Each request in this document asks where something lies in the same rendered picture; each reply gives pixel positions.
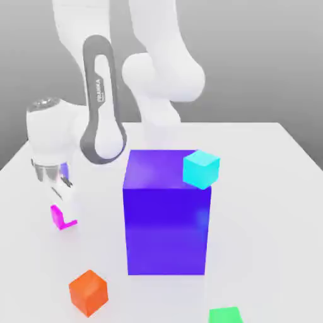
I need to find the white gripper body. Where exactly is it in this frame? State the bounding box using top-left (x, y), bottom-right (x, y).
top-left (49, 179), bottom-right (79, 225)

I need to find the small magenta cube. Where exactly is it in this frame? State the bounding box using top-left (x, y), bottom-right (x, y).
top-left (50, 204), bottom-right (78, 231)

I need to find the small orange cube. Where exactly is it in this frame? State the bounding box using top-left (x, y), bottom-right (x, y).
top-left (68, 269), bottom-right (109, 318)

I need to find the small cyan cube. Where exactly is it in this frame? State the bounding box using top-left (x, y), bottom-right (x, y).
top-left (182, 150), bottom-right (221, 191)

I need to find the small green cube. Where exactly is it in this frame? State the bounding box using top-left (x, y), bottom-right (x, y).
top-left (208, 306), bottom-right (244, 323)

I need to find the large blue box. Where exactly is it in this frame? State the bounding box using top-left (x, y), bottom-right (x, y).
top-left (122, 149), bottom-right (212, 276)

